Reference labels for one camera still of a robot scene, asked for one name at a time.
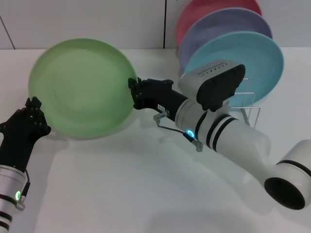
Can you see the purple round plate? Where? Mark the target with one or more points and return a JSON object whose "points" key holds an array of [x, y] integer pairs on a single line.
{"points": [[218, 26]]}

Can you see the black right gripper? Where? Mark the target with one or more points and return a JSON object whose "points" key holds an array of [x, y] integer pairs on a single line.
{"points": [[160, 99]]}

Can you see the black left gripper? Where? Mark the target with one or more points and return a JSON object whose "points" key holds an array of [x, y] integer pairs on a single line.
{"points": [[15, 145]]}

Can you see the cyan round plate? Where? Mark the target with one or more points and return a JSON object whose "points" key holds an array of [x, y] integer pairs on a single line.
{"points": [[262, 55]]}

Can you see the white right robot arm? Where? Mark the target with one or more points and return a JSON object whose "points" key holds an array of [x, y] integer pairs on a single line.
{"points": [[243, 145]]}

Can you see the green round plate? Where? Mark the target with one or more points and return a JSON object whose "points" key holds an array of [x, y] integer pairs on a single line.
{"points": [[82, 89]]}

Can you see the red round plate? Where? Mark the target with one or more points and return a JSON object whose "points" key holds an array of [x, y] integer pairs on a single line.
{"points": [[194, 14]]}

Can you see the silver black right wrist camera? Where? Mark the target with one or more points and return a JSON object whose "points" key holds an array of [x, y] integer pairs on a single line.
{"points": [[213, 82]]}

